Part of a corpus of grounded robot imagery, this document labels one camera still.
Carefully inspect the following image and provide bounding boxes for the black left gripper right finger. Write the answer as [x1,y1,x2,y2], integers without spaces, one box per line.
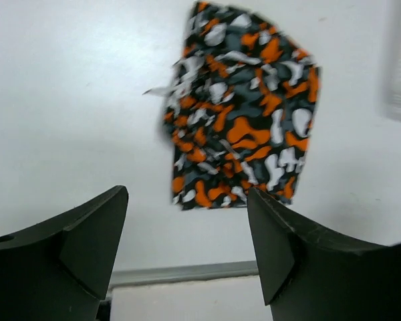
[247,188,401,321]

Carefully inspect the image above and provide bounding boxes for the white plastic mesh basket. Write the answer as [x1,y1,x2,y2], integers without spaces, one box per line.
[382,1,401,122]

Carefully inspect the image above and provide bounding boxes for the orange camouflage shorts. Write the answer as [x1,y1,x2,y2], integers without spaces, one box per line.
[150,1,321,211]

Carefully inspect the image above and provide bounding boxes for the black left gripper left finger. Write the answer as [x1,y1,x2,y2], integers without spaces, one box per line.
[0,185,128,321]

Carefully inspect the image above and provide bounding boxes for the aluminium table edge rail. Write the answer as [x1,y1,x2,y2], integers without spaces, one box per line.
[109,261,258,290]

